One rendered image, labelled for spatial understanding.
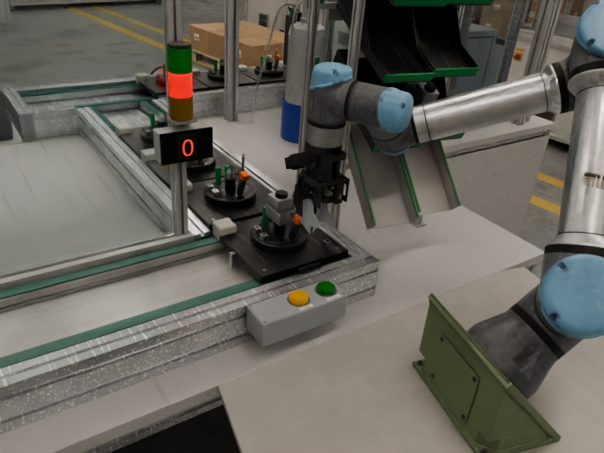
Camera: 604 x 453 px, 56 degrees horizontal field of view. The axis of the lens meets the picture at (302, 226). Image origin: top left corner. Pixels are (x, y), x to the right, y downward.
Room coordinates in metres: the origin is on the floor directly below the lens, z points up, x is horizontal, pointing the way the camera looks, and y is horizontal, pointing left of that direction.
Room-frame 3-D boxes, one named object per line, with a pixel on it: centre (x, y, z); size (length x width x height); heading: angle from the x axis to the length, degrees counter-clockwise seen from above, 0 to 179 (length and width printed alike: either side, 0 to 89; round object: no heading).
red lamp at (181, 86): (1.16, 0.28, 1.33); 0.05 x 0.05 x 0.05
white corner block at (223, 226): (1.20, 0.19, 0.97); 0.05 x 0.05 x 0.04; 36
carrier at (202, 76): (2.56, 0.42, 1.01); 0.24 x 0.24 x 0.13; 36
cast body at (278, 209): (1.18, 0.06, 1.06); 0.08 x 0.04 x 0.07; 36
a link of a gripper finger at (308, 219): (1.04, -0.02, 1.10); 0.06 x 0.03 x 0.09; 36
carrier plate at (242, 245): (1.17, 0.05, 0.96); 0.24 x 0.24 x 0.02; 36
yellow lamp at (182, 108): (1.16, 0.28, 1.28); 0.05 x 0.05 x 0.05
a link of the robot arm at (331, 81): (1.05, -0.03, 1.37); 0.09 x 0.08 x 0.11; 65
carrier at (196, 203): (1.38, 0.20, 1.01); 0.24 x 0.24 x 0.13; 36
